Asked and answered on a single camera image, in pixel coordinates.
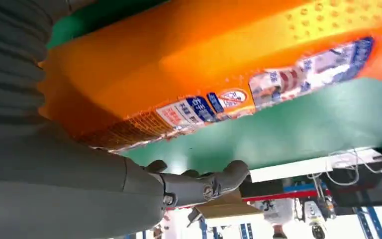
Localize white wheeled device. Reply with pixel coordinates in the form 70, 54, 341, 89
302, 199, 327, 239

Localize white cable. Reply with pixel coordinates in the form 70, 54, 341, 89
306, 147, 382, 187

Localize person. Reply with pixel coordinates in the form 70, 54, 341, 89
259, 197, 296, 239

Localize red rail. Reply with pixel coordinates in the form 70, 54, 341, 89
241, 189, 331, 203

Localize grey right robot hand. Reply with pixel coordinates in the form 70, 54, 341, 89
0, 120, 250, 239

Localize cardboard box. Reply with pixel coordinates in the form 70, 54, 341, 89
193, 189, 265, 221

